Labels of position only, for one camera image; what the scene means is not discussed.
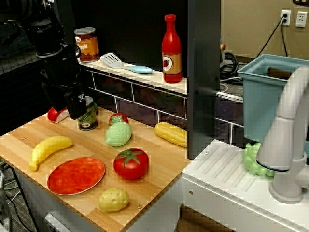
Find dark grey upright panel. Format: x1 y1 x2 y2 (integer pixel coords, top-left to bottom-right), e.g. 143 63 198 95
186 0 222 160

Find black cable bundle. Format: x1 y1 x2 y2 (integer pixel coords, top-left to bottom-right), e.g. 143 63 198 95
220 51 242 73

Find yellow toy banana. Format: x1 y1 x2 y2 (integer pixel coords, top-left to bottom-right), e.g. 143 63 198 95
28 135 74 172

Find red round plate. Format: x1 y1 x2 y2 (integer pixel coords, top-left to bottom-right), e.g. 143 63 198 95
46 156 106 196

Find white spatula blue handle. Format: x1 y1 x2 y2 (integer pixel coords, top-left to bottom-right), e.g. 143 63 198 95
99 52 154 74

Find large red toy tomato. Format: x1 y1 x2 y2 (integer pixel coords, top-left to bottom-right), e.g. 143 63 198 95
113 147 150 180

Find yellow toy corn cob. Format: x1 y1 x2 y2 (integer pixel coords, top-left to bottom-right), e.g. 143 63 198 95
154 121 188 148

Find red white toy apple slice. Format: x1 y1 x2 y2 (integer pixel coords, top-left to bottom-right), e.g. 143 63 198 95
47 106 71 124

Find tiled backsplash with shelf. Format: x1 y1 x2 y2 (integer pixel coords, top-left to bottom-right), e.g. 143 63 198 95
77 58 245 144

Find white cable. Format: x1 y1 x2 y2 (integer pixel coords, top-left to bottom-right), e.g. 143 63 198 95
220 76 243 94

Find small red toy strawberry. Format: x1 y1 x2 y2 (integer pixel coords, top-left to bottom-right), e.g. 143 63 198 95
109 112 129 127

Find white wall outlet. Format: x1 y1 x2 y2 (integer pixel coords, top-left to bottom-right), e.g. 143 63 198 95
280 9 292 26
295 10 307 28

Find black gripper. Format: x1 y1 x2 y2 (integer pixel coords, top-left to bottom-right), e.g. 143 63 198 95
36 44 88 120

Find orange label soup can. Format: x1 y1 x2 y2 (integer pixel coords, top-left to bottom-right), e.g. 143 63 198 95
73 27 100 63

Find yellow toy potato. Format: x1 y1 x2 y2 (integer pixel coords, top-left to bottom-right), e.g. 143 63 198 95
98 188 130 213

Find light blue plastic bin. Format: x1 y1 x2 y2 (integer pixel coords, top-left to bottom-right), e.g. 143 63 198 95
237 53 309 146

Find light green toy lime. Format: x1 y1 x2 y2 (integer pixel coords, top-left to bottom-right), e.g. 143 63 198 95
104 121 133 148

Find wooden countertop board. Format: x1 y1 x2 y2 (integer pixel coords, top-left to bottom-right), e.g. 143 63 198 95
0 105 192 232

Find grey toy faucet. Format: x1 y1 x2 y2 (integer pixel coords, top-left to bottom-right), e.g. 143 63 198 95
255 65 309 205

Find white toy kitchen cabinet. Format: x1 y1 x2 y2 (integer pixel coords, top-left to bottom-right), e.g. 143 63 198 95
16 138 309 232

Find green toy grapes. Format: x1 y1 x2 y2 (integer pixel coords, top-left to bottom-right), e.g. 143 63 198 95
242 142 276 177

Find black power cable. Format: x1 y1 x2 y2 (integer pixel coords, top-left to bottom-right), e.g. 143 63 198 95
254 14 289 59

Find red toy ketchup bottle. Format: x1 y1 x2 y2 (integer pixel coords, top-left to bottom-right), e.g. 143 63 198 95
161 14 183 84

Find green label toy can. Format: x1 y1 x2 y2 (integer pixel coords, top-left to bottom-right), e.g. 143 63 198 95
77 96 99 131

